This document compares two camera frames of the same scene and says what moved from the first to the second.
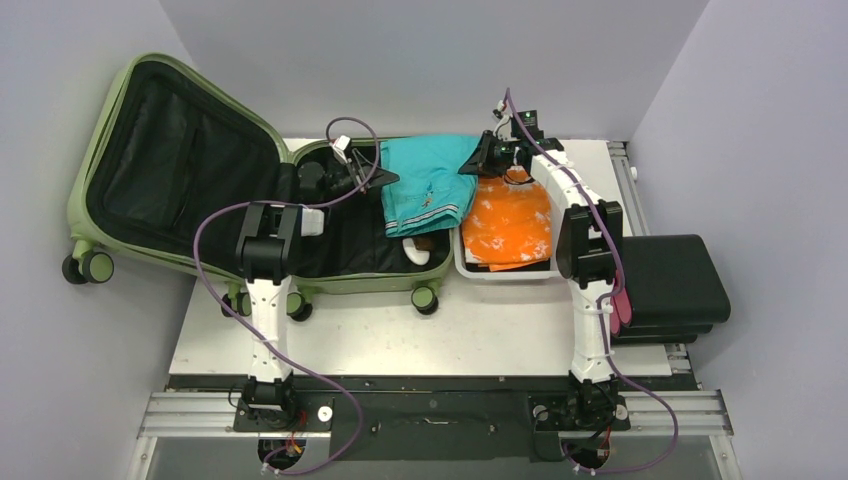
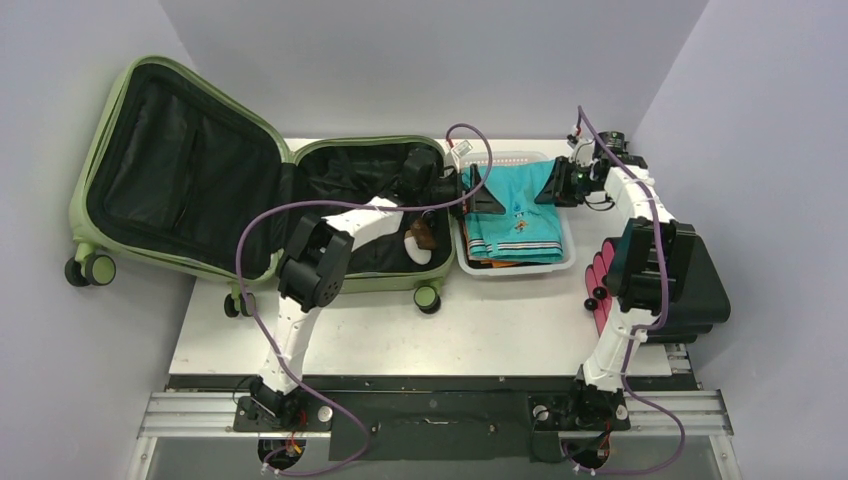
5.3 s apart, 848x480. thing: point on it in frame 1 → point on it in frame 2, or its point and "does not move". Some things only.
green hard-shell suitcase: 168,162 does not move
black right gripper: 488,156 → 569,183
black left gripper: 376,178 → 482,203
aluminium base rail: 649,414 does not move
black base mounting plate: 432,419 does not move
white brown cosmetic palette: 417,249 does not move
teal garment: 431,191 → 528,231
